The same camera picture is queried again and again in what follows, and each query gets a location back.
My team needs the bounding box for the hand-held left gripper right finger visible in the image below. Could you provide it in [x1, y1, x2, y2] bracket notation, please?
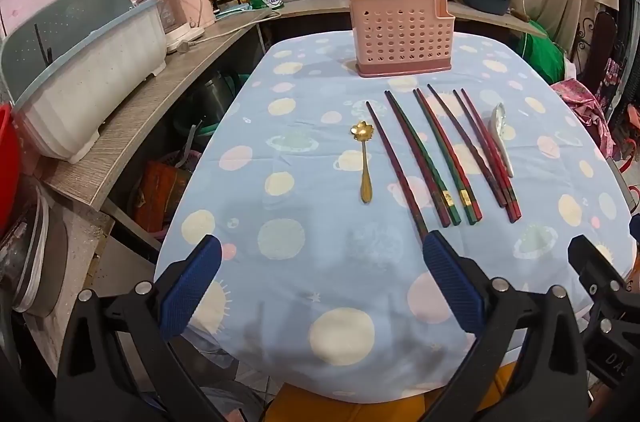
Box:
[421, 229, 597, 422]

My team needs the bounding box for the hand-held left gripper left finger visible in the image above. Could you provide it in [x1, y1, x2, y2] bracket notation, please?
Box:
[54, 233, 224, 422]

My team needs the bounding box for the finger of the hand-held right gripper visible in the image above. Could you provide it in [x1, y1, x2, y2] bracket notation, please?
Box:
[567, 233, 637, 319]

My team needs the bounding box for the row of chopsticks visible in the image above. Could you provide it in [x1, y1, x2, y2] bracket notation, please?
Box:
[365, 84, 523, 239]

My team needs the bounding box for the pink perforated utensil basket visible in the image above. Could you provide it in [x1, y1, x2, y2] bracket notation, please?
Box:
[347, 0, 453, 79]

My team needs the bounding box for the gold flower spoon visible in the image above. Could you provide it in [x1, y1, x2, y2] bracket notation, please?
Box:
[349, 121, 375, 204]

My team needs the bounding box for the white ceramic spoon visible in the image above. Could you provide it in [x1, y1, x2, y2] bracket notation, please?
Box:
[487, 103, 516, 178]

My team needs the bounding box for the pink floral cloth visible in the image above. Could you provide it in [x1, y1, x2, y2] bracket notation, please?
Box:
[549, 79, 617, 159]

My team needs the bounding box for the blue planet print tablecloth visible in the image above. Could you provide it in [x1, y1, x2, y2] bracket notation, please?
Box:
[154, 30, 640, 404]

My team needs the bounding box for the wooden counter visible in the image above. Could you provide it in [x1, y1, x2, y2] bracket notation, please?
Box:
[41, 0, 549, 209]

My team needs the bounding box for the red plastic basin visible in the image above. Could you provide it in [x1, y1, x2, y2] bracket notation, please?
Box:
[0, 101, 24, 234]

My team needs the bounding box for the dark metal chair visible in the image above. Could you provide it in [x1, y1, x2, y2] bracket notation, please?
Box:
[574, 11, 622, 94]

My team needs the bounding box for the green plastic bag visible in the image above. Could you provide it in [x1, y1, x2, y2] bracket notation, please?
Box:
[516, 19, 572, 86]

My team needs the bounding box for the white dish bin grey lid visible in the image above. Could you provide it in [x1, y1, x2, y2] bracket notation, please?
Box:
[0, 0, 169, 166]

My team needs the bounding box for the white clear blender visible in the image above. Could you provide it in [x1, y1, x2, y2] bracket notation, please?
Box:
[136, 0, 207, 54]

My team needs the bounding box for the white power cable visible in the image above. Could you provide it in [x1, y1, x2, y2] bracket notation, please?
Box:
[169, 9, 282, 54]

